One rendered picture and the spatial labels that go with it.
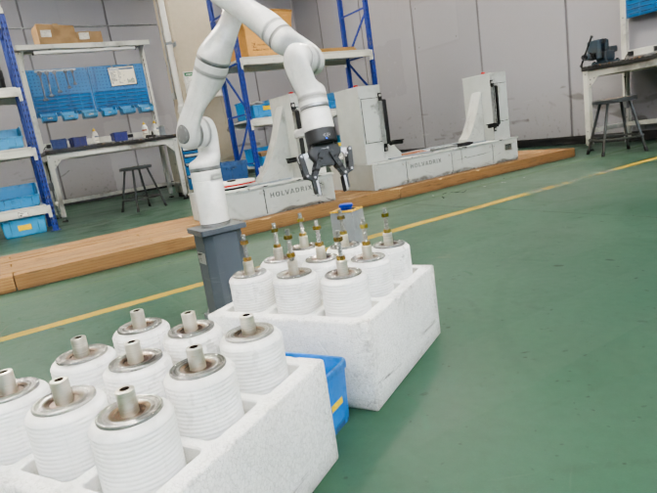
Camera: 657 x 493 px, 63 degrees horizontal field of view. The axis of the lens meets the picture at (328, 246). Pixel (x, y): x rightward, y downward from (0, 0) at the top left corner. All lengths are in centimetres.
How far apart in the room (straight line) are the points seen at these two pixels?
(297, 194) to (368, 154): 66
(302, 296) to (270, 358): 32
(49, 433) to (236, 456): 22
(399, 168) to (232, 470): 337
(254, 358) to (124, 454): 24
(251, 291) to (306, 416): 40
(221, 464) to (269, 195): 278
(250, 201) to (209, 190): 169
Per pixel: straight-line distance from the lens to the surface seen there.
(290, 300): 111
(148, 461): 67
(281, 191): 343
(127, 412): 68
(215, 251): 166
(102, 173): 953
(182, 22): 778
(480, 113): 476
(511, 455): 95
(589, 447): 98
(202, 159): 167
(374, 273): 115
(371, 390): 107
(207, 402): 73
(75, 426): 75
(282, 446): 81
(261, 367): 81
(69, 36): 700
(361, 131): 386
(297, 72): 132
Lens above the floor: 53
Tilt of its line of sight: 12 degrees down
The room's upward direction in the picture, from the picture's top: 9 degrees counter-clockwise
